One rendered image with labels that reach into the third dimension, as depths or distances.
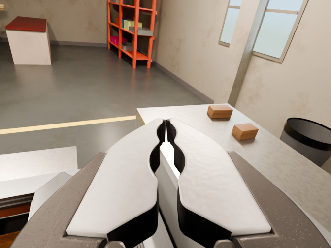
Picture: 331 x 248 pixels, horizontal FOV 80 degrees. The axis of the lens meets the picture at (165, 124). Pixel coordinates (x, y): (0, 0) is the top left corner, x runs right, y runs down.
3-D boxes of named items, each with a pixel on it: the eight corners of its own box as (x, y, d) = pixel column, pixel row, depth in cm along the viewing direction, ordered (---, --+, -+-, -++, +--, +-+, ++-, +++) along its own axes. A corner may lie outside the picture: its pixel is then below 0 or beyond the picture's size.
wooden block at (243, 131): (239, 140, 90) (242, 131, 88) (230, 133, 95) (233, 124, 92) (255, 138, 94) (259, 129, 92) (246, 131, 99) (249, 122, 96)
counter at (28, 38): (50, 45, 643) (46, 18, 605) (51, 65, 472) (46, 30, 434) (23, 44, 611) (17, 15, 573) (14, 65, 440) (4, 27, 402)
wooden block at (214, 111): (211, 118, 106) (214, 109, 103) (206, 113, 111) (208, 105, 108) (230, 117, 109) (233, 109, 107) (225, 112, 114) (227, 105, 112)
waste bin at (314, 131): (319, 185, 230) (353, 139, 198) (292, 197, 209) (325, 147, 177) (281, 157, 270) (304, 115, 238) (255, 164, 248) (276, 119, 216)
